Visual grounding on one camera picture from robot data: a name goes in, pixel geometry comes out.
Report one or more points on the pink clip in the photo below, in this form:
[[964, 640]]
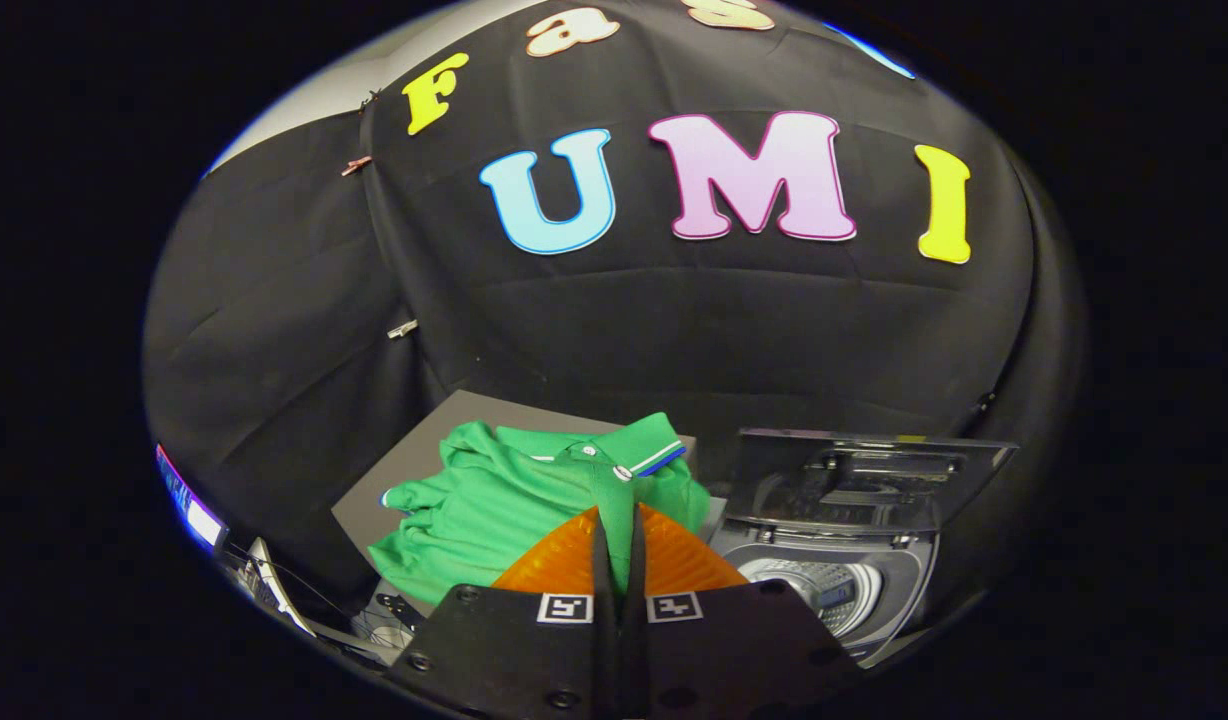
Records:
[[355, 165]]

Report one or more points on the grey washing machine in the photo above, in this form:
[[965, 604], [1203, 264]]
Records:
[[894, 570]]

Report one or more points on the black backdrop cloth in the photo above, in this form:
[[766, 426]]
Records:
[[674, 320]]

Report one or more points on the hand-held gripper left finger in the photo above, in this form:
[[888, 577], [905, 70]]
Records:
[[606, 640]]

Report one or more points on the green polo shirt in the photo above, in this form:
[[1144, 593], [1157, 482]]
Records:
[[474, 520]]

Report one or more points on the silver clip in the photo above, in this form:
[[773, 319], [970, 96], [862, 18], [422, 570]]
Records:
[[402, 328]]

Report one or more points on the lit computer screen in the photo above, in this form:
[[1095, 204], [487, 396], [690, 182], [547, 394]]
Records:
[[199, 518]]

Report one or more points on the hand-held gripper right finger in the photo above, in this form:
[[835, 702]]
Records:
[[634, 640]]

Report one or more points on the white device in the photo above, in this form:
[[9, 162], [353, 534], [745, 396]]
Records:
[[274, 585]]

